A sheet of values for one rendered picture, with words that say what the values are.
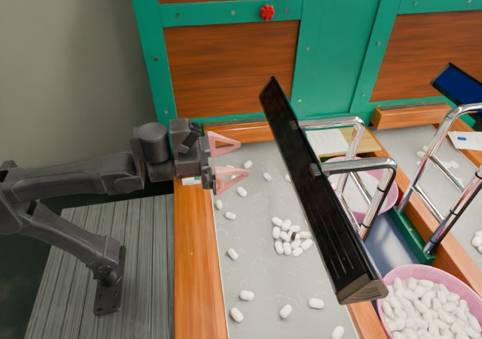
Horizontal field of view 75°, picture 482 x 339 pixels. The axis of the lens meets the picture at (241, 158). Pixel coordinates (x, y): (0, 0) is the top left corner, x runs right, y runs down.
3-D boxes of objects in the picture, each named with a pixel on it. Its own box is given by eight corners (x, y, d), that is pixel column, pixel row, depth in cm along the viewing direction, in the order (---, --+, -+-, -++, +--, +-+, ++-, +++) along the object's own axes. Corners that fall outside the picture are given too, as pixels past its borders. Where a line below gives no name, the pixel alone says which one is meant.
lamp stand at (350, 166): (291, 287, 88) (317, 174, 58) (274, 228, 103) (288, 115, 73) (355, 277, 90) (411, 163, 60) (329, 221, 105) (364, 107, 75)
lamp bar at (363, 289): (338, 307, 48) (349, 284, 43) (257, 98, 94) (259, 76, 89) (386, 299, 49) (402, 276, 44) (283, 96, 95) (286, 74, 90)
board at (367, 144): (296, 160, 114) (297, 158, 113) (285, 135, 125) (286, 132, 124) (381, 150, 118) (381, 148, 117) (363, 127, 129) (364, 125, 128)
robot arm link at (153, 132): (166, 115, 64) (105, 121, 62) (167, 141, 57) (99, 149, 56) (174, 158, 71) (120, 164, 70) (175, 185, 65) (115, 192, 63)
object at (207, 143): (239, 127, 72) (198, 131, 71) (244, 146, 67) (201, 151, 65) (238, 149, 77) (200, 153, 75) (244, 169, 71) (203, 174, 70)
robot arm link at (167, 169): (176, 142, 66) (142, 146, 65) (176, 160, 62) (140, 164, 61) (179, 166, 71) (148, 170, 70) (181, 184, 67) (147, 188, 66)
